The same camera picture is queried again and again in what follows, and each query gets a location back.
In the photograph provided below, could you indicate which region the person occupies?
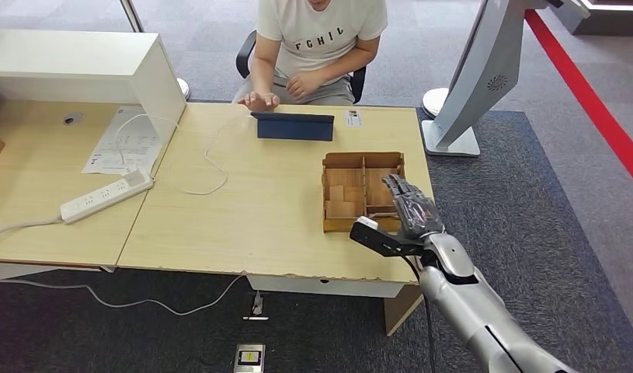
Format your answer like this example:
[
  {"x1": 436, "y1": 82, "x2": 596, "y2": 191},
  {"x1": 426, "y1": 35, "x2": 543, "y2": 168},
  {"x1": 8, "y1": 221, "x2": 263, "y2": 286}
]
[{"x1": 232, "y1": 0, "x2": 388, "y2": 113}]

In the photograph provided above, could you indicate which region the white power strip cord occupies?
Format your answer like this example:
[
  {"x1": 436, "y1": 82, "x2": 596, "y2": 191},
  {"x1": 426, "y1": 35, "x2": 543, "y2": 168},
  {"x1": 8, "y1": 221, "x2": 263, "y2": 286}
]
[{"x1": 0, "y1": 218, "x2": 64, "y2": 242}]

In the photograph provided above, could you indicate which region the white power strip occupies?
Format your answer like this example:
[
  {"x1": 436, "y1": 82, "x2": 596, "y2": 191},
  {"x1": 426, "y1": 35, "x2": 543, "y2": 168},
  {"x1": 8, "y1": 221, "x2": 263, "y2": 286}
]
[{"x1": 59, "y1": 169, "x2": 155, "y2": 225}]

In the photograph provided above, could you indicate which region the person's right hand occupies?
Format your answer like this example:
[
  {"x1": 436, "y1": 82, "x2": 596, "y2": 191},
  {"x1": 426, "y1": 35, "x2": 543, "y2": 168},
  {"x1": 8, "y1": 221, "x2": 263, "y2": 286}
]
[{"x1": 237, "y1": 91, "x2": 281, "y2": 113}]

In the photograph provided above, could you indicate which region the white floor cable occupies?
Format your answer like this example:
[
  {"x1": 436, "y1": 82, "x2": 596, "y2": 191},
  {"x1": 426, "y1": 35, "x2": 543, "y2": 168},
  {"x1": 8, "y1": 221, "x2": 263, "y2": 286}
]
[{"x1": 0, "y1": 275, "x2": 245, "y2": 318}]

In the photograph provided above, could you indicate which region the wooden desk leg panel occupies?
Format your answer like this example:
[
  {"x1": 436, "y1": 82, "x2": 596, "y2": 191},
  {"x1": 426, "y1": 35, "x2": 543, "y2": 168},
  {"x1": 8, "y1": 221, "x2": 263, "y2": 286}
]
[{"x1": 384, "y1": 284, "x2": 425, "y2": 336}]

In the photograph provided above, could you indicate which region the grey kiosk stand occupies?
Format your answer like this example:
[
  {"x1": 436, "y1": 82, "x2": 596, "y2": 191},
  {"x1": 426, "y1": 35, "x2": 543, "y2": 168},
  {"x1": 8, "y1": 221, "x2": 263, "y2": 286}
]
[{"x1": 421, "y1": 0, "x2": 548, "y2": 158}]

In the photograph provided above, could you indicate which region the person's left hand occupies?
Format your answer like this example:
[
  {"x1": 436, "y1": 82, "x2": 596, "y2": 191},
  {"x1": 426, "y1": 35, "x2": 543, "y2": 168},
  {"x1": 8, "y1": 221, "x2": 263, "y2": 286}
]
[{"x1": 285, "y1": 71, "x2": 325, "y2": 101}]

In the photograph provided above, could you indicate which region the white desk shelf unit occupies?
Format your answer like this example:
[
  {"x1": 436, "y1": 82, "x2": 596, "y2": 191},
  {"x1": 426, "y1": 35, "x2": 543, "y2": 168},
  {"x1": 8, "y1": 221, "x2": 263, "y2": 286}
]
[{"x1": 0, "y1": 29, "x2": 187, "y2": 148}]

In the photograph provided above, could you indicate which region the grey floor plug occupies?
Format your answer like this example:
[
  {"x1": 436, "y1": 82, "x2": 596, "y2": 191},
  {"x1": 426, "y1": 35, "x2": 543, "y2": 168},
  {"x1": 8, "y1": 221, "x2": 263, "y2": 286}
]
[{"x1": 242, "y1": 291, "x2": 270, "y2": 322}]

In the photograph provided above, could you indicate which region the white charger plug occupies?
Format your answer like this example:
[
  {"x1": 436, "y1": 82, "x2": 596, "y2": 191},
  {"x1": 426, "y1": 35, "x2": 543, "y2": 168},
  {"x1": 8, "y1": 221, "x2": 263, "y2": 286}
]
[{"x1": 123, "y1": 166, "x2": 150, "y2": 187}]

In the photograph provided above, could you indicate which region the red floor tape stripe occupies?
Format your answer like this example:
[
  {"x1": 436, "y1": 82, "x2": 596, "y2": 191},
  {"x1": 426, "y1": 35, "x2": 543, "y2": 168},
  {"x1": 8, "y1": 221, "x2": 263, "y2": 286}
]
[{"x1": 524, "y1": 9, "x2": 633, "y2": 196}]

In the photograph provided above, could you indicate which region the thin white charging cable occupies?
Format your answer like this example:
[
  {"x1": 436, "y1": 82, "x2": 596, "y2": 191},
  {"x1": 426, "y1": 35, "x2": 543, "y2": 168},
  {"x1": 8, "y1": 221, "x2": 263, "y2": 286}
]
[{"x1": 113, "y1": 113, "x2": 256, "y2": 197}]

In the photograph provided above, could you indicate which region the white under-desk drawer panel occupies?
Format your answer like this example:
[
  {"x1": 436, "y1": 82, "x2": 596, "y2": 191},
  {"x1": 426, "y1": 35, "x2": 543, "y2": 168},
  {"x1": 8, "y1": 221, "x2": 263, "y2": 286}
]
[{"x1": 245, "y1": 274, "x2": 405, "y2": 298}]

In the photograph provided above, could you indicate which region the wooden compartment box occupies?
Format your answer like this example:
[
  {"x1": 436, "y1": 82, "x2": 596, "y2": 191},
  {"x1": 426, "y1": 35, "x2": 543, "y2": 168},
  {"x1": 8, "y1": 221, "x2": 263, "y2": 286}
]
[{"x1": 322, "y1": 151, "x2": 407, "y2": 234}]

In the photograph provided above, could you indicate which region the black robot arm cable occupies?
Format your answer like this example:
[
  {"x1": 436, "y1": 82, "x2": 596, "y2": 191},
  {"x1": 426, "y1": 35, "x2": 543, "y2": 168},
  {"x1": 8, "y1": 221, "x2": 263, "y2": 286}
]
[{"x1": 401, "y1": 254, "x2": 438, "y2": 373}]

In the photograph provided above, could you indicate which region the metal floor socket box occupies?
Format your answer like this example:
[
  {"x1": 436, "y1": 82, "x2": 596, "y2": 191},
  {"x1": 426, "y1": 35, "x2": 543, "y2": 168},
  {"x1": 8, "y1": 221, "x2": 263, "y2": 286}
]
[{"x1": 233, "y1": 343, "x2": 266, "y2": 373}]

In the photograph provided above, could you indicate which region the black office chair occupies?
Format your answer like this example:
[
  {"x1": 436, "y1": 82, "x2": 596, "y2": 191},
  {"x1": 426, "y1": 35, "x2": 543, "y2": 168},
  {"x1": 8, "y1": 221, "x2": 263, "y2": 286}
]
[{"x1": 235, "y1": 30, "x2": 367, "y2": 104}]

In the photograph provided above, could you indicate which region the slanted metal pole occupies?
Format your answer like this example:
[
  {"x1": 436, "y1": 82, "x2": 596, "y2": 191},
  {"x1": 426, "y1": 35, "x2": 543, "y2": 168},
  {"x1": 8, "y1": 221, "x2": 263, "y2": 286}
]
[{"x1": 119, "y1": 0, "x2": 144, "y2": 33}]

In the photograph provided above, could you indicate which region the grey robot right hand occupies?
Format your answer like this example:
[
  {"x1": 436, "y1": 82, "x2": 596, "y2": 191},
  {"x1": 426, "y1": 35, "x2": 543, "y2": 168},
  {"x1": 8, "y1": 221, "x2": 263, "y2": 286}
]
[{"x1": 381, "y1": 173, "x2": 446, "y2": 242}]

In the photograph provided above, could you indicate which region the printed paper sheet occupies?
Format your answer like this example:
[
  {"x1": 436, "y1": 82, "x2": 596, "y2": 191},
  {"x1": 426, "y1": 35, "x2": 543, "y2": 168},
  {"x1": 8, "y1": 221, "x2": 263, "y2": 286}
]
[{"x1": 82, "y1": 106, "x2": 164, "y2": 176}]

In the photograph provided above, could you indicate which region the dark blue tablet case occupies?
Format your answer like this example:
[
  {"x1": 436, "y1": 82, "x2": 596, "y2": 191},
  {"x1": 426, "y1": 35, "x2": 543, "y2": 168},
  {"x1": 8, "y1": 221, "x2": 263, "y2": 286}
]
[{"x1": 250, "y1": 112, "x2": 336, "y2": 142}]

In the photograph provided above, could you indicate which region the grey plinth with light strip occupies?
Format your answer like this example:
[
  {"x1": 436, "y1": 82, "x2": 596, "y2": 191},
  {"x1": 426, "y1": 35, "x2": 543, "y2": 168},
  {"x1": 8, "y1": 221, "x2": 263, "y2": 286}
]
[{"x1": 548, "y1": 0, "x2": 633, "y2": 37}]

